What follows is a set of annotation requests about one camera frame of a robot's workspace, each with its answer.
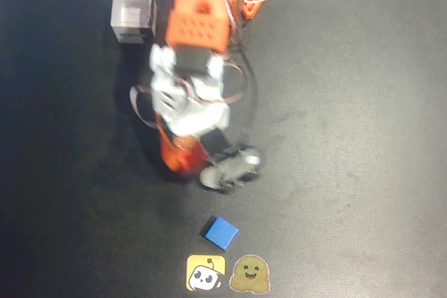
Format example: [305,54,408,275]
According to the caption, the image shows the blue cube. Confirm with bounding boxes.
[199,215,240,252]

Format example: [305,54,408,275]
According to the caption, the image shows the black gripper-mounted webcam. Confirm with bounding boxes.
[198,128,267,195]

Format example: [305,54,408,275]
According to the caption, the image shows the white cardboard box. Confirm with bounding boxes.
[110,0,159,45]

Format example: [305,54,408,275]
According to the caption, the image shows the yellow robot face sticker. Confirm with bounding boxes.
[185,254,227,292]

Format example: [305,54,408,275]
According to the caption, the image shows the hugging face emoji sticker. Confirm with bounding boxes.
[228,254,272,295]

